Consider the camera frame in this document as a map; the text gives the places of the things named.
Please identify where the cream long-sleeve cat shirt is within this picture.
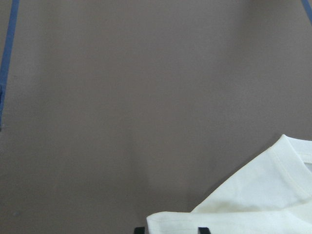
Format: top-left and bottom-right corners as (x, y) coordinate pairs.
(147, 135), (312, 234)

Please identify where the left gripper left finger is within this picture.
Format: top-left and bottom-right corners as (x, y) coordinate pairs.
(134, 227), (145, 234)

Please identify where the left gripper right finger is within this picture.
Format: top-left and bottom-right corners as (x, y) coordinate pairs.
(198, 227), (210, 234)

